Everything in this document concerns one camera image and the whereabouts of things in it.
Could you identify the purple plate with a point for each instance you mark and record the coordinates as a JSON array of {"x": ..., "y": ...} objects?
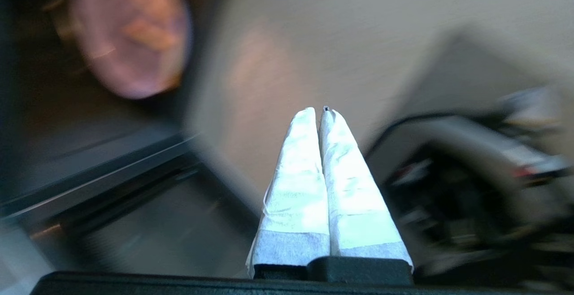
[{"x": 130, "y": 57}]

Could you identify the silver microwave oven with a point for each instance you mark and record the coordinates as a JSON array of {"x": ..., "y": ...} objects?
[{"x": 36, "y": 106}]

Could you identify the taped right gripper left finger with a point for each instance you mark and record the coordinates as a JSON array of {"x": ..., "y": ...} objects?
[{"x": 296, "y": 205}]

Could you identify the black robot chassis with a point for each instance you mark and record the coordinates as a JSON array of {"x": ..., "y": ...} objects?
[{"x": 475, "y": 187}]

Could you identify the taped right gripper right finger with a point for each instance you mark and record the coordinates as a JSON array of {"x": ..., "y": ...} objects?
[{"x": 354, "y": 205}]

